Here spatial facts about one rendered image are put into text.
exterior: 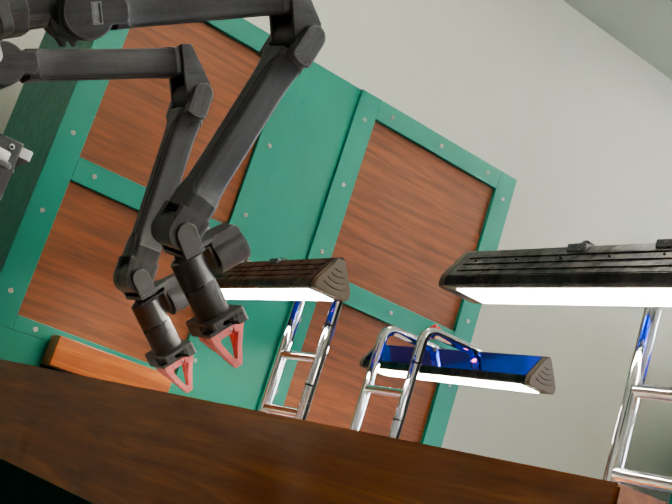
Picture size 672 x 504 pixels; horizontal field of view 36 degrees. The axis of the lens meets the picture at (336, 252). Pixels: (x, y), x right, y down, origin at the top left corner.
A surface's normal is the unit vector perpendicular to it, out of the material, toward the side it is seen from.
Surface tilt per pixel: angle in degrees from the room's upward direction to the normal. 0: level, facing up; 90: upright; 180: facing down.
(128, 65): 94
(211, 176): 94
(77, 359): 90
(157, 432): 90
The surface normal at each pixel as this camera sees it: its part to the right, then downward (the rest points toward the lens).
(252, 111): 0.55, 0.13
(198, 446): -0.78, -0.37
